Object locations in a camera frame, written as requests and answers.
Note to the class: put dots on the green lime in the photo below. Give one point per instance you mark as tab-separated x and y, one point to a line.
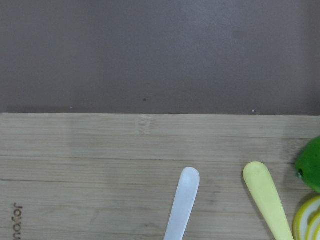
307	164

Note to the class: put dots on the white ceramic spoon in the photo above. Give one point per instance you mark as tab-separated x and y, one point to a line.
183	203

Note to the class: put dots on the yellow plastic knife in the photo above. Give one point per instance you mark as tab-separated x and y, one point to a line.
262	188

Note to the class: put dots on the bamboo cutting board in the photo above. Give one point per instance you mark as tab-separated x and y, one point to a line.
114	176

